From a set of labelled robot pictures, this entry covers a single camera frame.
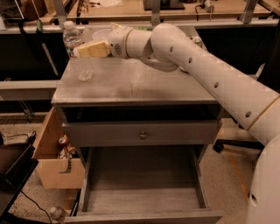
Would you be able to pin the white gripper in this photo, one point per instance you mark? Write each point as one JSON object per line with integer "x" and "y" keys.
{"x": 117, "y": 41}

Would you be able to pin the clear plastic water bottle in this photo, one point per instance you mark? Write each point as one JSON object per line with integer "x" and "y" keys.
{"x": 73, "y": 38}

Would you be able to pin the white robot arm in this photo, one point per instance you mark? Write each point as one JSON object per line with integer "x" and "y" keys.
{"x": 253, "y": 105}

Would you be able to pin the grey drawer cabinet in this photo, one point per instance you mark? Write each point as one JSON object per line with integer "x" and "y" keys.
{"x": 126, "y": 90}

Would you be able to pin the grey top drawer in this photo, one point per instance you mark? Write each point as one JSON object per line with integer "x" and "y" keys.
{"x": 104, "y": 134}

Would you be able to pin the open grey middle drawer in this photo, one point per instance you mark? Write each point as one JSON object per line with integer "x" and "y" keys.
{"x": 143, "y": 185}

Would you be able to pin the plastic bottle on floor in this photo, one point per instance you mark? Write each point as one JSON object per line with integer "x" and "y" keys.
{"x": 58, "y": 214}

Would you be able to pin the white bowl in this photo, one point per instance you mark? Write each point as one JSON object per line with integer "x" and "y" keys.
{"x": 101, "y": 35}

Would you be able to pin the green chip bag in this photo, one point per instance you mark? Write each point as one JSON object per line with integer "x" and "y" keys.
{"x": 140, "y": 28}

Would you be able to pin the white green soda can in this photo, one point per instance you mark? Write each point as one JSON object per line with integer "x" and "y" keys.
{"x": 197, "y": 40}

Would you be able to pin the red can in box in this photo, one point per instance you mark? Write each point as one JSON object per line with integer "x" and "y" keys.
{"x": 63, "y": 142}

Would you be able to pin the cardboard box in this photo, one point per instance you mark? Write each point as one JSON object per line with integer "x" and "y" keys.
{"x": 56, "y": 168}

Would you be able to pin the black cart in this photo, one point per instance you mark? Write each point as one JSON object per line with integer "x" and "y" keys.
{"x": 16, "y": 166}

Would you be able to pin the black office chair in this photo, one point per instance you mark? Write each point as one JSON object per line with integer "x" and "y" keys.
{"x": 220, "y": 143}

